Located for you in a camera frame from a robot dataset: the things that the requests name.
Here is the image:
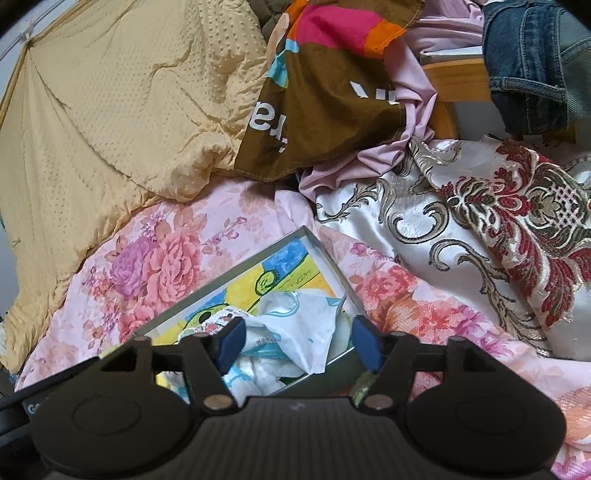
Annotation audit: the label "brown multicoloured printed cloth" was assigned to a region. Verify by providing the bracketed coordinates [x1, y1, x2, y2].
[233, 0, 426, 181]

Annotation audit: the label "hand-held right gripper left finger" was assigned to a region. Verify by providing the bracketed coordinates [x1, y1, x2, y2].
[99, 318, 247, 411]

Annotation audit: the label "yellow dotted quilt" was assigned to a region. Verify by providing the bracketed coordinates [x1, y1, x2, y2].
[0, 0, 278, 374]

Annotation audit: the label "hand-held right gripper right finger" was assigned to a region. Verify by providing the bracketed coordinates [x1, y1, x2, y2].
[351, 315, 497, 411]

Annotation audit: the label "wooden bed frame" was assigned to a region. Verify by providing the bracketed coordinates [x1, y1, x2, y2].
[420, 58, 578, 144]

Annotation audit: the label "pink floral bedsheet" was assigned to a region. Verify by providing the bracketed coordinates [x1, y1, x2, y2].
[14, 178, 591, 480]

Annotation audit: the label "dark grey-green garment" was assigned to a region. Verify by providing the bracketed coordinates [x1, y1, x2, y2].
[558, 9, 591, 121]

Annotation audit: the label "blue denim jeans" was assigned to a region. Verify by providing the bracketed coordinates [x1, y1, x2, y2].
[482, 0, 591, 134]

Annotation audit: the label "cream damask patterned cloth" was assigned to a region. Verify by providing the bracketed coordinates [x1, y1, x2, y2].
[314, 136, 591, 358]

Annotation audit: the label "white cloth with blue print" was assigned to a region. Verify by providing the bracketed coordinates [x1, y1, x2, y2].
[178, 291, 354, 398]

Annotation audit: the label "grey shallow box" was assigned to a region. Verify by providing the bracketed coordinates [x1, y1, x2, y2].
[136, 225, 365, 398]

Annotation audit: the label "brown quilted blanket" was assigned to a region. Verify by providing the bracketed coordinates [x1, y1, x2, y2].
[249, 0, 298, 21]

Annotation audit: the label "lilac cloth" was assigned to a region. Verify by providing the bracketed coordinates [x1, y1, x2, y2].
[298, 0, 490, 201]

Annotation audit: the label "yellow cartoon towel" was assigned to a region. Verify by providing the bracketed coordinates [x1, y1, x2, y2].
[157, 237, 345, 344]

